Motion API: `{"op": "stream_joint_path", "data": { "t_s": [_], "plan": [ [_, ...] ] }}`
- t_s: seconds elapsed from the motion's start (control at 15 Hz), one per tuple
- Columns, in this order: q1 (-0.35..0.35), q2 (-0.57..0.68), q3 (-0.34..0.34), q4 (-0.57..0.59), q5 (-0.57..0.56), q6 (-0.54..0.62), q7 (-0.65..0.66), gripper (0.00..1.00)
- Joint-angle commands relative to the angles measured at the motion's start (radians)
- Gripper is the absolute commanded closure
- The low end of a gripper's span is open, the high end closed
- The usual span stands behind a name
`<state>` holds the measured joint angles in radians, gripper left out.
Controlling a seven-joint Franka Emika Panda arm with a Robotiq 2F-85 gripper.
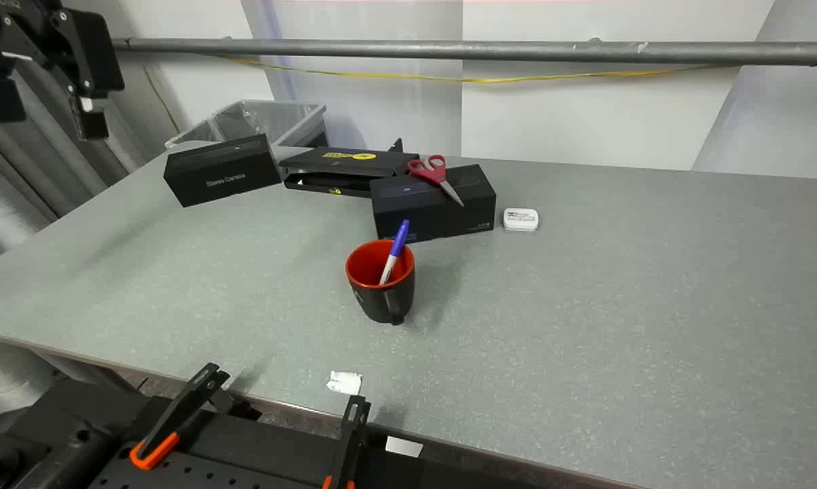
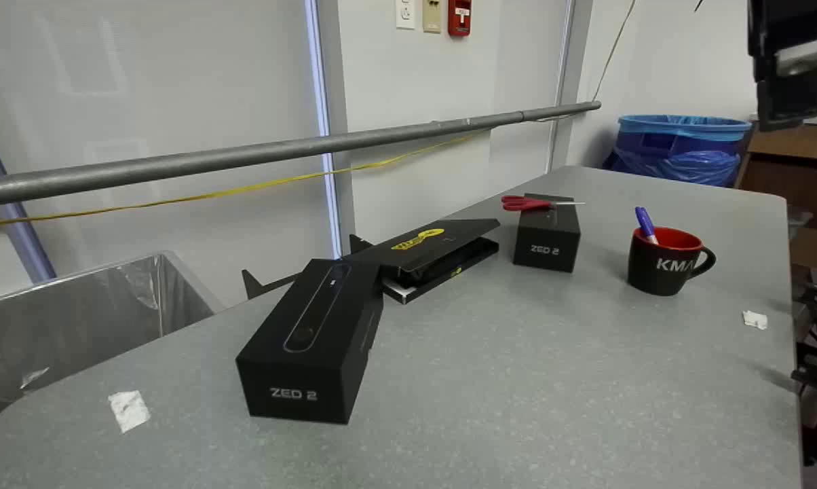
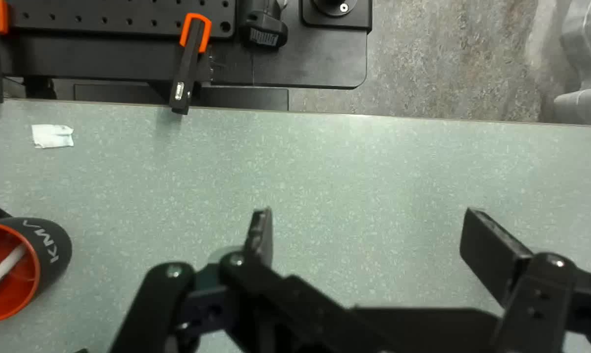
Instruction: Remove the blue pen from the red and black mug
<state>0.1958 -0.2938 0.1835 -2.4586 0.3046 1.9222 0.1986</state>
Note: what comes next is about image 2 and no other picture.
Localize blue pen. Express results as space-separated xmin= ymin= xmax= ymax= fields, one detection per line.
xmin=634 ymin=203 xmax=662 ymax=248

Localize red handled scissors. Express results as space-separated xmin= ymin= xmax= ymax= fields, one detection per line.
xmin=501 ymin=190 xmax=578 ymax=214

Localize red and black mug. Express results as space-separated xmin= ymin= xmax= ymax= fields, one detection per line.
xmin=628 ymin=225 xmax=721 ymax=300

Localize white light switch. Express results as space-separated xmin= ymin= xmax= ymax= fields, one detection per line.
xmin=393 ymin=0 xmax=421 ymax=32

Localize flat black box yellow logo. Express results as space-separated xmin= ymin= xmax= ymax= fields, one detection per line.
xmin=370 ymin=217 xmax=502 ymax=288

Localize long grey metal pole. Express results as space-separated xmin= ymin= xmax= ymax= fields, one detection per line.
xmin=0 ymin=97 xmax=607 ymax=210

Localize blue bin with plastic bag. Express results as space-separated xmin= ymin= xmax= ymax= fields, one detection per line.
xmin=604 ymin=112 xmax=754 ymax=190

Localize beige wall plate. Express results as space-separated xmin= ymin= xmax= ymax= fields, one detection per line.
xmin=421 ymin=0 xmax=445 ymax=35

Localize grey bin with clear liner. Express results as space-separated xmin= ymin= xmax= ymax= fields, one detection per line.
xmin=0 ymin=250 xmax=217 ymax=429

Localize large white tape patch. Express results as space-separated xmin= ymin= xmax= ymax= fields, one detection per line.
xmin=107 ymin=390 xmax=156 ymax=436

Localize thin slanted rod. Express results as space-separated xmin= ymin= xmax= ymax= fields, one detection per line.
xmin=593 ymin=0 xmax=640 ymax=104

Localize red fire alarm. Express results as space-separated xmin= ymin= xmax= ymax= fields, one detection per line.
xmin=445 ymin=0 xmax=475 ymax=42

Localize small black ZED box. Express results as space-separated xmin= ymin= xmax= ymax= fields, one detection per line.
xmin=512 ymin=203 xmax=583 ymax=275

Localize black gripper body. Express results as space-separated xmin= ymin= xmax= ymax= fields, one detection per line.
xmin=754 ymin=35 xmax=817 ymax=131

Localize brown wooden desk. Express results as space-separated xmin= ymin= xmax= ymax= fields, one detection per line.
xmin=735 ymin=121 xmax=817 ymax=273

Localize large black ZED box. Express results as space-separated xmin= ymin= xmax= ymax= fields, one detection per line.
xmin=233 ymin=256 xmax=389 ymax=428

